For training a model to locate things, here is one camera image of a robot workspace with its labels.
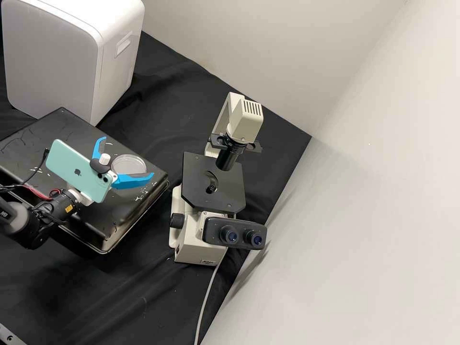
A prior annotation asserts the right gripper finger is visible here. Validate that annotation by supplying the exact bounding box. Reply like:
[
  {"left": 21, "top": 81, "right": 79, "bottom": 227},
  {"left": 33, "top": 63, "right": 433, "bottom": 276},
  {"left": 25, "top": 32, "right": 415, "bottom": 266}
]
[
  {"left": 90, "top": 136, "right": 113, "bottom": 160},
  {"left": 111, "top": 171, "right": 156, "bottom": 191}
]

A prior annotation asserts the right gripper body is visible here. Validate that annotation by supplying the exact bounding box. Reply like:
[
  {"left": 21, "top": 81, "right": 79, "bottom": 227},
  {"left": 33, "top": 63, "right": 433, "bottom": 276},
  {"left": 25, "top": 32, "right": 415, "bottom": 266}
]
[{"left": 69, "top": 189, "right": 95, "bottom": 207}]

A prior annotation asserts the petri dish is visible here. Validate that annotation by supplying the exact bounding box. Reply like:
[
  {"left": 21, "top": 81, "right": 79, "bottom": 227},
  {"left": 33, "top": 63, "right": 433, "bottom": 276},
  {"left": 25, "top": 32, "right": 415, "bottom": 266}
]
[{"left": 110, "top": 153, "right": 149, "bottom": 178}]

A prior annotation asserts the cream microscope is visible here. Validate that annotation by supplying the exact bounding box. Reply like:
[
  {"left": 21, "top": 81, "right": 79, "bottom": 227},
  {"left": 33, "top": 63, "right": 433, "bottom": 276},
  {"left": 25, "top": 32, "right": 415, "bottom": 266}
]
[{"left": 168, "top": 92, "right": 270, "bottom": 266}]

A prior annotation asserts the black tray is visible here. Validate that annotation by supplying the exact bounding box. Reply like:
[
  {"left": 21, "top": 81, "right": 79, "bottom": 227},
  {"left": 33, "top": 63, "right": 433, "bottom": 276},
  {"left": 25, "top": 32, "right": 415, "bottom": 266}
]
[{"left": 0, "top": 106, "right": 170, "bottom": 254}]

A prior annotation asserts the white box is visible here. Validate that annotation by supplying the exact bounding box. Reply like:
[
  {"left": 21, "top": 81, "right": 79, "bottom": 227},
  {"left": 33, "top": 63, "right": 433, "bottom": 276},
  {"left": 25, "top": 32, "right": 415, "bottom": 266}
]
[{"left": 1, "top": 0, "right": 146, "bottom": 127}]

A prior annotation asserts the right wrist camera phone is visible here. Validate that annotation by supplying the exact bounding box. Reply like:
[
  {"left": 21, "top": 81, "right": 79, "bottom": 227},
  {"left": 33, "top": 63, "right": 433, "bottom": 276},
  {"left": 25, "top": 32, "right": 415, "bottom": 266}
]
[{"left": 46, "top": 139, "right": 119, "bottom": 205}]

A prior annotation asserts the black cable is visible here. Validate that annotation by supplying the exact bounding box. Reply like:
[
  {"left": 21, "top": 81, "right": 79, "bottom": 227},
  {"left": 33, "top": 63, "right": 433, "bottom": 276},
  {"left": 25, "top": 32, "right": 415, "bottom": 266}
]
[{"left": 0, "top": 148, "right": 51, "bottom": 192}]

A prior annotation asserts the grey cable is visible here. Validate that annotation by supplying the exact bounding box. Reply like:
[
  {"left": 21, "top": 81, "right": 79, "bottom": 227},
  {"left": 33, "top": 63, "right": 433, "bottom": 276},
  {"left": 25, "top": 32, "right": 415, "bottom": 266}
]
[{"left": 194, "top": 263, "right": 222, "bottom": 345}]

